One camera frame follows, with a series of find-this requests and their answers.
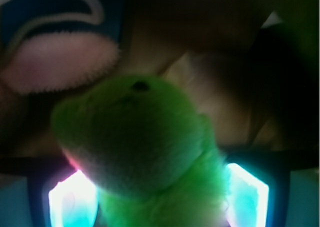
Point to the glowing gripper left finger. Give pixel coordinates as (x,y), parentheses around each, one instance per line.
(73,202)

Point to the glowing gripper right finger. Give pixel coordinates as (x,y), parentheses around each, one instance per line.
(248,198)

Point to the green plush animal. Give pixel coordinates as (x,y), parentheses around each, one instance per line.
(151,154)

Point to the brown paper bag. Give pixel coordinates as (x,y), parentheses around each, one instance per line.
(252,65)

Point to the pink plush bunny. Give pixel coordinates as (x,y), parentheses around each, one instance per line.
(58,60)

